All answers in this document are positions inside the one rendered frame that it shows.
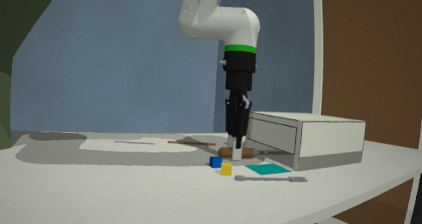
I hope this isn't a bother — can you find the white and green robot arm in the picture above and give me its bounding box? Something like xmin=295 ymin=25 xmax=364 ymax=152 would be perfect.
xmin=179 ymin=0 xmax=259 ymax=73

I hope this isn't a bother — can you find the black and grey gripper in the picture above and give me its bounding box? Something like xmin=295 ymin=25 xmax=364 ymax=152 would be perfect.
xmin=225 ymin=72 xmax=253 ymax=160

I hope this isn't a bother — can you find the small white cabinet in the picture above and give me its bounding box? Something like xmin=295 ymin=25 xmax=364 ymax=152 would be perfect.
xmin=244 ymin=112 xmax=366 ymax=172

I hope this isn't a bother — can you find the yellow cube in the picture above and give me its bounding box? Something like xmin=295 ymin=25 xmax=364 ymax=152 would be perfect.
xmin=220 ymin=163 xmax=232 ymax=175

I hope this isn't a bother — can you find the teal square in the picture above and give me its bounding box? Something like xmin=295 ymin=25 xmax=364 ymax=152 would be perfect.
xmin=244 ymin=164 xmax=292 ymax=175

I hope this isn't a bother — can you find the blue cube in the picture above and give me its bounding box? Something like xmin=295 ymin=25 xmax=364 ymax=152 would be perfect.
xmin=209 ymin=157 xmax=222 ymax=168

